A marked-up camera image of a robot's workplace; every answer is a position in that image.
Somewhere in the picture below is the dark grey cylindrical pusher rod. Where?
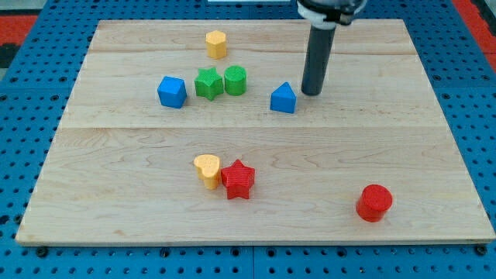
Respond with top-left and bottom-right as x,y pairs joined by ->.
301,26 -> 336,96

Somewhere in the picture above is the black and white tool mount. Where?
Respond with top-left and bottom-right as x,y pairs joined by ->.
296,0 -> 367,29

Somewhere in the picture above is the blue triangle block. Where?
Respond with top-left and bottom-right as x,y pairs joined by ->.
270,82 -> 297,113

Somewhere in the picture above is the green cylinder block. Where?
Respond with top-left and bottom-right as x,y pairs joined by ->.
224,65 -> 246,96

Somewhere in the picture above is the yellow hexagon block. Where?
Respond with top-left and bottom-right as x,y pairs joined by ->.
205,30 -> 227,59

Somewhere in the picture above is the green star block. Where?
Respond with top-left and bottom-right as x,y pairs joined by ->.
195,67 -> 224,101

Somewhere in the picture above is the blue cube block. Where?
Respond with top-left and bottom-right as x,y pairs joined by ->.
157,76 -> 187,109

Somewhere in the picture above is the red star block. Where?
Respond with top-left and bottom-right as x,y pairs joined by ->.
221,160 -> 256,199

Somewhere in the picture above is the red cylinder block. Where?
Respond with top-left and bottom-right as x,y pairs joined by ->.
356,184 -> 393,222

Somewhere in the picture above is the light wooden board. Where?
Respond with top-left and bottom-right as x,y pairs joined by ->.
16,19 -> 495,246

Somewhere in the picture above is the yellow heart block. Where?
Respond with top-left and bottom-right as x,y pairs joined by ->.
193,154 -> 221,190

